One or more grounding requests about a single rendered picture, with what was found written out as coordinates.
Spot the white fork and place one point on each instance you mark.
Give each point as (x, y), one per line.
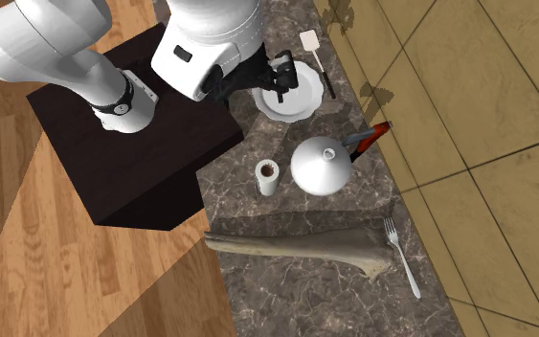
(404, 263)

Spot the white plate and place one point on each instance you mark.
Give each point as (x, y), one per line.
(304, 100)

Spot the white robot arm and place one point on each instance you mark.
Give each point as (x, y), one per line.
(203, 28)

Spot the white cone-shaped vessel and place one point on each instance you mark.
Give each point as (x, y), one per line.
(318, 172)

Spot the dark robot stand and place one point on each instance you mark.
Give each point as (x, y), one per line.
(124, 163)

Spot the red and grey tool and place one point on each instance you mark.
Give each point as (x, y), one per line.
(375, 134)

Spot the long grey bone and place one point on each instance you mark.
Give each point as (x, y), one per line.
(306, 247)

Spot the white paper towel roll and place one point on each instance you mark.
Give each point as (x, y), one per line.
(267, 182)

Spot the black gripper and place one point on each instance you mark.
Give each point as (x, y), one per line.
(245, 72)

